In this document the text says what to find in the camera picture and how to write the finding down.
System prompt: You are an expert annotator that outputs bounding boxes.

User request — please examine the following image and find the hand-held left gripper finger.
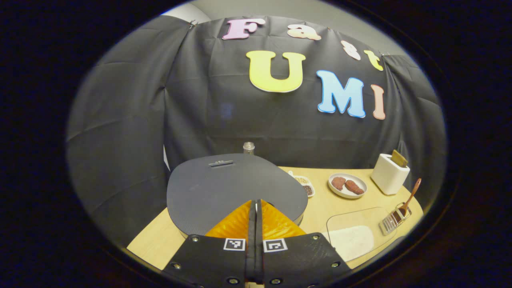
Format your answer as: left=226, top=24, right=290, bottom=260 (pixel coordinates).
left=162, top=199, right=257, bottom=288
left=256, top=199, right=352, bottom=288

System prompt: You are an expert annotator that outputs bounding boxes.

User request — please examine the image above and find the grey rice cooker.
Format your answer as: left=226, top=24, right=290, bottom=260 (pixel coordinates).
left=166, top=154, right=308, bottom=238

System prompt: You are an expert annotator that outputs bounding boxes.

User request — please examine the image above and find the wooden spoon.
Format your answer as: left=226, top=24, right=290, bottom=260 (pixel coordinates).
left=394, top=178, right=422, bottom=222

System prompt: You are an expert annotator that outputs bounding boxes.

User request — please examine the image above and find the white divided bean dish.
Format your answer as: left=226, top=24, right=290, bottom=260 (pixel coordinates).
left=288, top=171, right=316, bottom=198

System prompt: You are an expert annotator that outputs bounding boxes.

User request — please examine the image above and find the clear glass tray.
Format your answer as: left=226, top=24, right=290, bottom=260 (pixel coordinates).
left=326, top=207, right=398, bottom=263

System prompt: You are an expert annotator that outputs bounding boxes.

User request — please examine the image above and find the white round plate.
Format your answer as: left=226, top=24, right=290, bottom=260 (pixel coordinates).
left=328, top=173, right=368, bottom=199

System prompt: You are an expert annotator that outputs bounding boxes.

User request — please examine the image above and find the white square container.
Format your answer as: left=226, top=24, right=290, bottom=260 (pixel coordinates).
left=370, top=154, right=410, bottom=196

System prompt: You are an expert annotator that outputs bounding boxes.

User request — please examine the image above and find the brown block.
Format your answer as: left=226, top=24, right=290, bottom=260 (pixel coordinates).
left=391, top=150, right=409, bottom=168

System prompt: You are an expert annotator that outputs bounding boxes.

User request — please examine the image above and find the black backdrop cloth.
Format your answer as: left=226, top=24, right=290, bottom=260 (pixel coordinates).
left=66, top=16, right=446, bottom=244

